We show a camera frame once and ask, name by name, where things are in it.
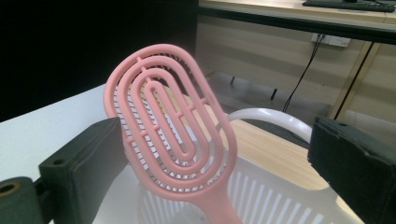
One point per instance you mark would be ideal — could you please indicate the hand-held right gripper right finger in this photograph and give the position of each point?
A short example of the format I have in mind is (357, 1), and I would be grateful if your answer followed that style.
(358, 168)

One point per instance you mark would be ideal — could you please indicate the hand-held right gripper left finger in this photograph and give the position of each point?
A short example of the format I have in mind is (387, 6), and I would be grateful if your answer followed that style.
(81, 168)

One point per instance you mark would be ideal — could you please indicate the white plastic basket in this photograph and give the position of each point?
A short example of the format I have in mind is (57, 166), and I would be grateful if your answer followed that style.
(267, 193)

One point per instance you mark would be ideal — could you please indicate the pink hairbrush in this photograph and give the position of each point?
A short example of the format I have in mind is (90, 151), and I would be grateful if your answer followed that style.
(214, 199)

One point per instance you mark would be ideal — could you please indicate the light wooden table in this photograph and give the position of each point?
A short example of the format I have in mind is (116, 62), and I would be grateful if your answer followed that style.
(267, 149)

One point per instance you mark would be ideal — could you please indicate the black desk foot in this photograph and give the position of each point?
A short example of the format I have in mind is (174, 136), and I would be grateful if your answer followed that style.
(273, 94)
(232, 80)

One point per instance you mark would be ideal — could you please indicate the black curtain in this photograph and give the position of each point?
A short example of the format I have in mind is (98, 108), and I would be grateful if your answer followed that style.
(77, 40)

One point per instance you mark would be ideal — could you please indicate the white power outlet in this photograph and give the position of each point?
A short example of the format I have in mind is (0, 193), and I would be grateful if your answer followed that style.
(334, 40)

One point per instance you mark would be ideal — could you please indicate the background wooden desk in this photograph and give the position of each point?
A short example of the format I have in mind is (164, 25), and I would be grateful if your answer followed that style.
(264, 62)

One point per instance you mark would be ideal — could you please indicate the black keyboard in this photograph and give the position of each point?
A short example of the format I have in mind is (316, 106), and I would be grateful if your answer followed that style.
(348, 5)

